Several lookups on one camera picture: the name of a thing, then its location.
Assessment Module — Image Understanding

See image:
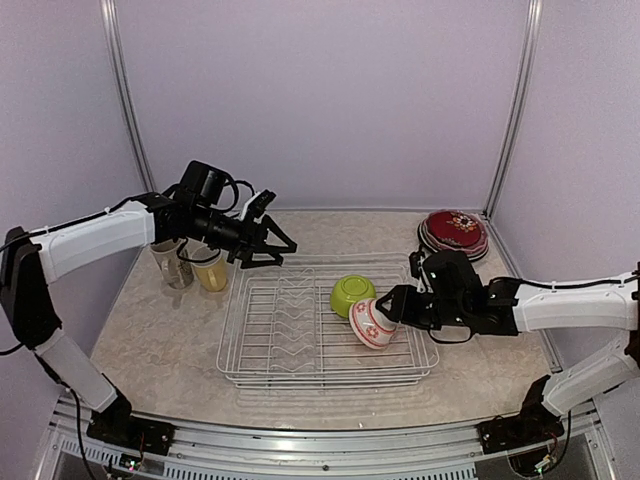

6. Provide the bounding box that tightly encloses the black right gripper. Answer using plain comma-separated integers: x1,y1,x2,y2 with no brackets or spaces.
378,283,468,330

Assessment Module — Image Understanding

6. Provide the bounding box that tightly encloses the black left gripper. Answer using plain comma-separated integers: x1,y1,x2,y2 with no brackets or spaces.
191,204,297,268

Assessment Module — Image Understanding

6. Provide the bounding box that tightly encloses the white red patterned bowl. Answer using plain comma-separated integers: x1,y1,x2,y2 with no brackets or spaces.
348,298,398,349

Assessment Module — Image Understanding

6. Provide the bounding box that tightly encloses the lime green bowl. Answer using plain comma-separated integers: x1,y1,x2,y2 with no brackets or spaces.
330,275,377,318

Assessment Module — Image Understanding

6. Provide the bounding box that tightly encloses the black rimmed cream plate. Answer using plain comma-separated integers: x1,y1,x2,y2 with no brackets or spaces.
417,224,489,262

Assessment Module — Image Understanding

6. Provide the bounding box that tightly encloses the pale yellow mug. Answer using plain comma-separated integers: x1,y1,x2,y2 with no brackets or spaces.
190,245,228,292

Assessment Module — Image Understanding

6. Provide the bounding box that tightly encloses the tall white patterned mug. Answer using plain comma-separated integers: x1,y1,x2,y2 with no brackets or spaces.
150,240,194,290

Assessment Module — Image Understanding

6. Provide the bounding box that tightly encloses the maroon scalloped plate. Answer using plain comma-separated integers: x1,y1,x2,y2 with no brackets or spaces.
418,217,489,258

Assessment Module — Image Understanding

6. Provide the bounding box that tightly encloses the dark brown small dish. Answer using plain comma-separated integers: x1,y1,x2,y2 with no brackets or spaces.
425,210,484,247

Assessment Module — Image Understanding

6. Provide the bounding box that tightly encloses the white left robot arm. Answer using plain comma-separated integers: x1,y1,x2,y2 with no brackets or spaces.
1,160,297,456

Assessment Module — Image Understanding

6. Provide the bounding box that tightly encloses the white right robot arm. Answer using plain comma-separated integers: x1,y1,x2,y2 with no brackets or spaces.
376,251,639,454

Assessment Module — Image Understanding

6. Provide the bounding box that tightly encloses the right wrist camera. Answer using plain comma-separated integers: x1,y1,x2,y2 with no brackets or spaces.
409,250,426,282

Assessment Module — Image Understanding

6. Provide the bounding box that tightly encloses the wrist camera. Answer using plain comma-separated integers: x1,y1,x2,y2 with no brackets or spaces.
409,250,426,282
238,190,276,221

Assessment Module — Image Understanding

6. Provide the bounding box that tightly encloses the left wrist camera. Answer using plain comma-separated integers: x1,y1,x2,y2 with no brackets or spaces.
238,190,276,221

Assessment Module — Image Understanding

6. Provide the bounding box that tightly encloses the white wire dish rack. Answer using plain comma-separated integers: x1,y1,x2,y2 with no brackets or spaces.
217,253,439,390

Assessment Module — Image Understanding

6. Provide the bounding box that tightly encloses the aluminium front rail frame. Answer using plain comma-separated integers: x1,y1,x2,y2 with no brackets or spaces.
27,394,622,479

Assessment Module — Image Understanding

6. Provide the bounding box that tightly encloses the left aluminium corner post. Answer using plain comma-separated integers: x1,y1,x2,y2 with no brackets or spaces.
99,0,156,191

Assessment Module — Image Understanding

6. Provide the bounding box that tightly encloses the aluminium corner post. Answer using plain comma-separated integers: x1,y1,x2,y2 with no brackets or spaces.
483,0,544,221
99,0,156,191

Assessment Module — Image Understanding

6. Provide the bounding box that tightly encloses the right aluminium corner post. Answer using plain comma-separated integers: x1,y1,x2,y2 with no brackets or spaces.
483,0,544,221

